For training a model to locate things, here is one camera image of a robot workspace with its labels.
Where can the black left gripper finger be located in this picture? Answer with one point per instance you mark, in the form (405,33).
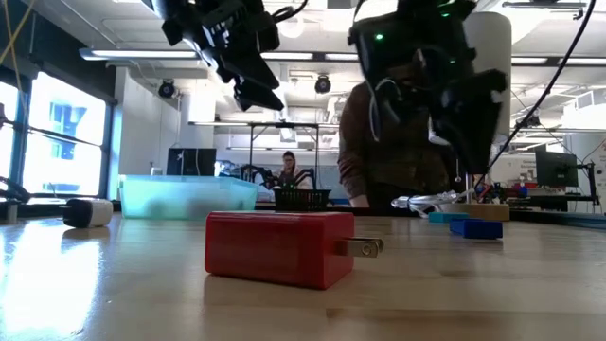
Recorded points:
(258,99)
(251,71)

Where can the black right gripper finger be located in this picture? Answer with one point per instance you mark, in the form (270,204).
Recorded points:
(468,123)

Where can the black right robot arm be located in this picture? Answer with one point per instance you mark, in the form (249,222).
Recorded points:
(416,5)

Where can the long ceiling light bar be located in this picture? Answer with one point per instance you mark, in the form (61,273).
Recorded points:
(308,56)

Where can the person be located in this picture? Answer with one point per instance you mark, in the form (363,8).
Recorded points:
(352,151)
(290,166)

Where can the white cylinder shade table lamp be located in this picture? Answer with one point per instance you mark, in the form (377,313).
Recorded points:
(494,47)

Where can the black computer monitor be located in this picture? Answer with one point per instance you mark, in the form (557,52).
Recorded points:
(189,161)
(556,168)

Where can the teal flat device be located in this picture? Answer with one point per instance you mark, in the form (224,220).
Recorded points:
(445,217)

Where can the blue usb tester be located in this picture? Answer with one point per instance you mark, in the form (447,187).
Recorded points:
(475,229)

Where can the small black basket bin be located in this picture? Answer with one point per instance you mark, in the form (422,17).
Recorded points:
(303,200)

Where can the teal translucent plastic tray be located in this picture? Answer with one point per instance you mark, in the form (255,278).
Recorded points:
(189,196)

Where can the large red plug charger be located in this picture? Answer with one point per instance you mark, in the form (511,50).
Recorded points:
(279,248)

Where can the large window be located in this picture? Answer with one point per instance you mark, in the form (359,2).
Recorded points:
(71,156)

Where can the black white plug charger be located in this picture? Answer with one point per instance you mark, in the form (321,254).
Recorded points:
(87,213)

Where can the black background rig frame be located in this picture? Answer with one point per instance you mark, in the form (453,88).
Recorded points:
(284,124)

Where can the black ceiling camera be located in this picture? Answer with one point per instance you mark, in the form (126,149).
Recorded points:
(166,89)
(323,84)

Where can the black aluminium table frame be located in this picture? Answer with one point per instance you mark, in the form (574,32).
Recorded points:
(544,215)

